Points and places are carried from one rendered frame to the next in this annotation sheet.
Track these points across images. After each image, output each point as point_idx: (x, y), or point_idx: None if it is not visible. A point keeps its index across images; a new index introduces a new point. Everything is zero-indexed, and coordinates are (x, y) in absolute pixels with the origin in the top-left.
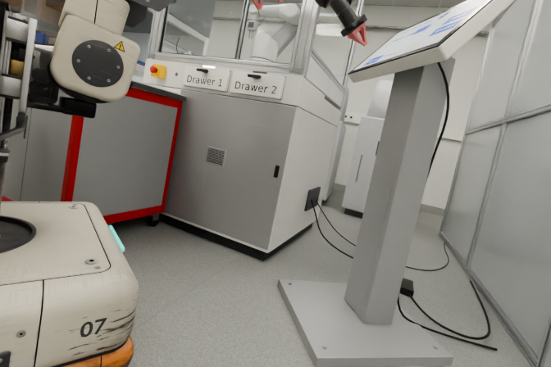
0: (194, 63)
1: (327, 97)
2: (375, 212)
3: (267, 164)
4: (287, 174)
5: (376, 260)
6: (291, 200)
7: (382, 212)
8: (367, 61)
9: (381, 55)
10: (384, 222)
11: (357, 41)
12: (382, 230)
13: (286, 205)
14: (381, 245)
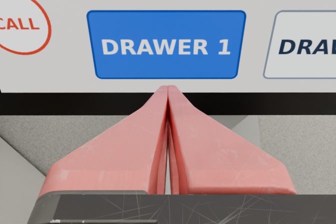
0: None
1: None
2: (217, 116)
3: None
4: (19, 212)
5: (232, 126)
6: (7, 172)
7: (235, 115)
8: (82, 34)
9: (209, 5)
10: (242, 117)
11: (165, 184)
12: (238, 120)
13: (27, 187)
14: (238, 123)
